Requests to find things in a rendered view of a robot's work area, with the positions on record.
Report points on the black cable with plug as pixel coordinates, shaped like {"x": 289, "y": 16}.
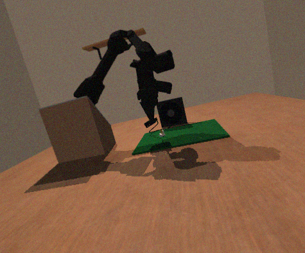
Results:
{"x": 148, "y": 123}

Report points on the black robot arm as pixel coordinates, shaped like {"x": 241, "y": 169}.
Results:
{"x": 149, "y": 62}

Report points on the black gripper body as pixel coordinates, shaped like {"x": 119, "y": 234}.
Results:
{"x": 146, "y": 91}

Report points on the black cooling fan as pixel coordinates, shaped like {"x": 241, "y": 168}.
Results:
{"x": 171, "y": 111}

